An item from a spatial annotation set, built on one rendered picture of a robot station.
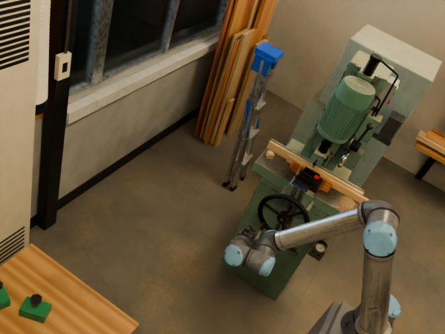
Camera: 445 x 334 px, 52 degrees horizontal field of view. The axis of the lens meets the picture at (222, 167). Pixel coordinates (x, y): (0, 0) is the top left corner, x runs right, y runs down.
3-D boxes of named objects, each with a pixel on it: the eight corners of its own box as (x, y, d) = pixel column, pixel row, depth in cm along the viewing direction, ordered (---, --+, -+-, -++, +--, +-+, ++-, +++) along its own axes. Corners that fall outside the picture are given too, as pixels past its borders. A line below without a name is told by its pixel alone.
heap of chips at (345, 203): (336, 207, 248) (338, 203, 246) (342, 195, 257) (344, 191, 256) (350, 215, 246) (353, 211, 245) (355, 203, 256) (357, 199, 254)
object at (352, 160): (338, 163, 269) (347, 147, 261) (340, 157, 274) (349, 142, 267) (352, 171, 267) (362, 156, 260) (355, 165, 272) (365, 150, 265)
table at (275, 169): (244, 177, 252) (247, 169, 249) (264, 152, 276) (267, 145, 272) (342, 235, 241) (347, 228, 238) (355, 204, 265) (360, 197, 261)
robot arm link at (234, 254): (240, 271, 202) (219, 262, 204) (247, 260, 214) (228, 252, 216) (246, 252, 199) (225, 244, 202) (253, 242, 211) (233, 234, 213)
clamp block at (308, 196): (282, 195, 246) (288, 183, 241) (290, 182, 257) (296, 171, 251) (306, 209, 244) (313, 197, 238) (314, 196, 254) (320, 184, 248)
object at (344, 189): (285, 161, 265) (288, 156, 263) (287, 160, 267) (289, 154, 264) (373, 211, 255) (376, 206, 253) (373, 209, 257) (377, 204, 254)
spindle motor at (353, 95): (312, 132, 240) (339, 82, 220) (322, 119, 253) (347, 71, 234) (342, 149, 237) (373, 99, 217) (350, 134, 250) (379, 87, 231)
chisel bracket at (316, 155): (307, 164, 255) (313, 152, 249) (314, 152, 265) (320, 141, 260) (319, 170, 253) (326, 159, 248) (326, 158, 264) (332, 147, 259)
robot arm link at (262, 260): (279, 250, 206) (253, 240, 208) (271, 268, 197) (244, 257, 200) (274, 264, 211) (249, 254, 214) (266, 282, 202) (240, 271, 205)
